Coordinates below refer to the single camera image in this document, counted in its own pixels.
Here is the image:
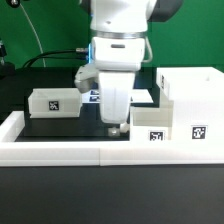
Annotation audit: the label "fiducial marker sheet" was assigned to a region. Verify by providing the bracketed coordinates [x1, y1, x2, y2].
[82, 89, 153, 103]

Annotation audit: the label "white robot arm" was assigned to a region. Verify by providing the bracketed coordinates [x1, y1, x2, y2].
[74, 0, 184, 136]

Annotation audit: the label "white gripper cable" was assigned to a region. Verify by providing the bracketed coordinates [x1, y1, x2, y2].
[142, 36, 154, 65]

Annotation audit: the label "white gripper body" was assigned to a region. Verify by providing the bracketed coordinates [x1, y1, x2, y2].
[98, 72, 135, 123]

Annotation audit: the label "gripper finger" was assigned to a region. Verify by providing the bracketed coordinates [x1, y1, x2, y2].
[108, 126, 120, 136]

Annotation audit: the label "white drawer tray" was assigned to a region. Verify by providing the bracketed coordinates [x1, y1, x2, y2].
[28, 88, 82, 118]
[120, 106, 172, 141]

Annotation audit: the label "white U-shaped foam fence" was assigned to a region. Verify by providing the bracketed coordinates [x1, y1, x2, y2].
[0, 111, 224, 167]

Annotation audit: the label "white drawer cabinet box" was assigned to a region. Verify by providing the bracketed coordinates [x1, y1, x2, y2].
[156, 67, 224, 150]

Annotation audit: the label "thin white cable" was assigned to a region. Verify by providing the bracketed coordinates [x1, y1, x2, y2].
[19, 3, 47, 68]

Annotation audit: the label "black stand at left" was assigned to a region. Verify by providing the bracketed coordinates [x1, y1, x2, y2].
[0, 39, 15, 78]

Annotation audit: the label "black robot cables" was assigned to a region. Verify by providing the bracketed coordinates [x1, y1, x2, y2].
[21, 47, 90, 69]

